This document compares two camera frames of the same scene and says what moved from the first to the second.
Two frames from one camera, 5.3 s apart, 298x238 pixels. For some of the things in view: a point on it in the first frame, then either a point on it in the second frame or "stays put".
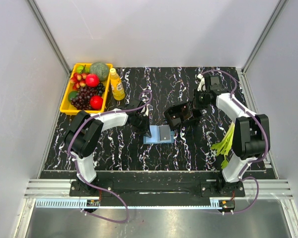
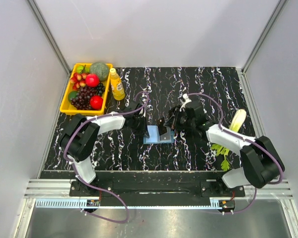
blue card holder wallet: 155,138 stays put
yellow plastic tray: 67,108 stays put
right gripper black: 196,105 to 173,121
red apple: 96,101 stays put
